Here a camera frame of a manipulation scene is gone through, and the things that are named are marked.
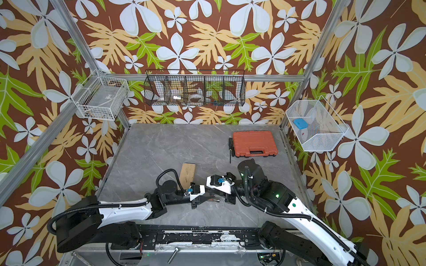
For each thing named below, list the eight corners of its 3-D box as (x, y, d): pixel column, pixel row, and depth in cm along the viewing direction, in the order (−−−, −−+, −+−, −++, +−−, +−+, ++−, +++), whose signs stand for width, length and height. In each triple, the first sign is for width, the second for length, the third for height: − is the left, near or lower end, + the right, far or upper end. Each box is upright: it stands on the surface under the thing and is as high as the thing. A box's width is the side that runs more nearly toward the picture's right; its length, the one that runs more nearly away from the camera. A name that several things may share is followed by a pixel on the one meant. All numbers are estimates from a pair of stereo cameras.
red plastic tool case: (234, 158, 105) (235, 153, 101) (232, 135, 117) (233, 130, 113) (276, 158, 105) (278, 153, 101) (269, 135, 117) (271, 130, 113)
